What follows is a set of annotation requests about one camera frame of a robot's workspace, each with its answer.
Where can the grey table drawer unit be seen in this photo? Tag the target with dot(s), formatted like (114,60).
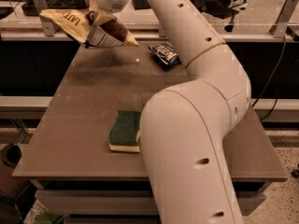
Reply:
(93,201)

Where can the brown bin at left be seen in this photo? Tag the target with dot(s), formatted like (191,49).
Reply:
(10,186)

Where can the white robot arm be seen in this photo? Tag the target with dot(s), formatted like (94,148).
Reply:
(183,126)

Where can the right metal railing bracket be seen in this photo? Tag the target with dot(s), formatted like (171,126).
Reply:
(279,28)

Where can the blue chip bag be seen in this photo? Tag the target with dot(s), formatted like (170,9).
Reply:
(165,54)

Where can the green and yellow sponge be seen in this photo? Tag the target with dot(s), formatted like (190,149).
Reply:
(124,134)

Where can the left metal railing bracket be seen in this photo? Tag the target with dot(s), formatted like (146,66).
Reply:
(48,27)

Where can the brown and cream chip bag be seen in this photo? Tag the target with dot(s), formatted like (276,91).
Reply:
(78,24)

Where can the metal railing bracket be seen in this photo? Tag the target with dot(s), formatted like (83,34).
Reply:
(279,28)
(48,27)
(161,31)

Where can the black box on counter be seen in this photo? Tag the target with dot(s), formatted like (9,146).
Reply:
(56,2)

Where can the middle metal railing bracket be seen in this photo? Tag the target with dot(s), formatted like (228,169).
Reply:
(161,31)

